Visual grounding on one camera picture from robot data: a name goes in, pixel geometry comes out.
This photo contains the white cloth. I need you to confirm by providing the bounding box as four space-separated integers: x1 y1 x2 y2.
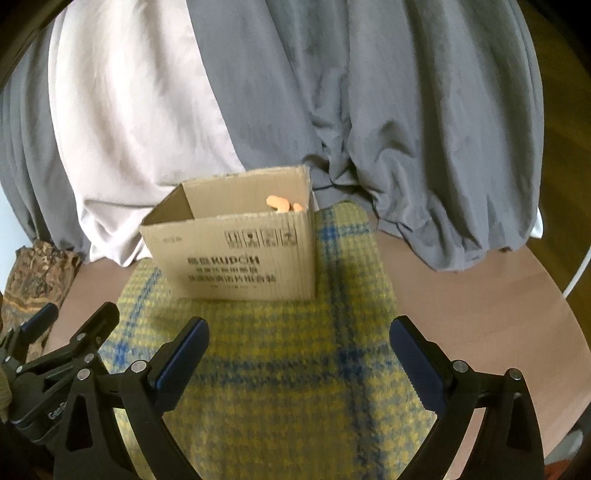
48 9 246 267

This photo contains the yellow blue plaid mat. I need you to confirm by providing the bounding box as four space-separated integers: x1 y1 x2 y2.
104 200 440 480

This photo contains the brown patterned cloth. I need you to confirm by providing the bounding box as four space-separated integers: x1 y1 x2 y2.
0 244 83 354

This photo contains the printed cardboard box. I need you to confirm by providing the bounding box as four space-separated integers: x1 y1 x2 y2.
140 165 317 303

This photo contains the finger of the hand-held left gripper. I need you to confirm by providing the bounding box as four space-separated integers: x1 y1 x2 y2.
18 302 122 384
0 302 59 365

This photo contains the white cable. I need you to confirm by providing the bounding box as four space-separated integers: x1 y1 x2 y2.
561 228 591 297

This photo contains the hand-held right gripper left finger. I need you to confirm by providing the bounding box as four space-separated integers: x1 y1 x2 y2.
53 318 211 480

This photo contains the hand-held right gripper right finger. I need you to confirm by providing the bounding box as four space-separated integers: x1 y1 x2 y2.
389 315 546 480

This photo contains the grey cloth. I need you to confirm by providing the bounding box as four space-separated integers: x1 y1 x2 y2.
0 0 544 274

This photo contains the yellow duck plush toy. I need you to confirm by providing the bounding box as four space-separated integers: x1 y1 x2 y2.
266 195 308 213

